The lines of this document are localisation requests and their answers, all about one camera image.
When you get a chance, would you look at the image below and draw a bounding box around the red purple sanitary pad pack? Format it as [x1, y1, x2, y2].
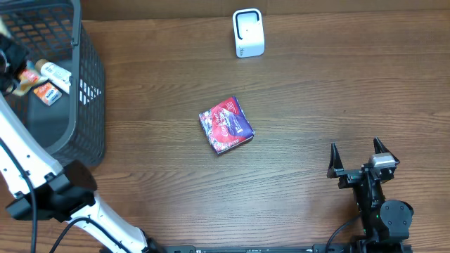
[198, 96, 255, 155]

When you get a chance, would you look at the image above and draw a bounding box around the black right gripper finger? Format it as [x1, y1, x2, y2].
[328, 142, 344, 172]
[373, 136, 389, 154]

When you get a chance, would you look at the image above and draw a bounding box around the yellow snack bag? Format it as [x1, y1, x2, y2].
[13, 60, 48, 96]

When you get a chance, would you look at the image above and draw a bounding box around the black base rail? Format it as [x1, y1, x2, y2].
[100, 244, 414, 253]

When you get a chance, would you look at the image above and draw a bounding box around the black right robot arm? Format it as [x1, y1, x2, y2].
[324, 137, 414, 252]

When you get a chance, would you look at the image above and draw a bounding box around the white gold-capped shampoo bottle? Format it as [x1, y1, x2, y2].
[35, 59, 72, 94]

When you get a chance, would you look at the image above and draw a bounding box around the white barcode scanner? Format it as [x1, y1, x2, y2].
[232, 8, 265, 58]

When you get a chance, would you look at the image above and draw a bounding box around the orange tissue pack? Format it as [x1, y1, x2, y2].
[33, 82, 62, 106]

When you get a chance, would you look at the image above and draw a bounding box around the dark grey plastic basket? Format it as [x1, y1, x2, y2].
[1, 0, 105, 167]

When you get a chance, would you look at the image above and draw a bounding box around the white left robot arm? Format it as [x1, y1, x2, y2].
[1, 34, 163, 252]

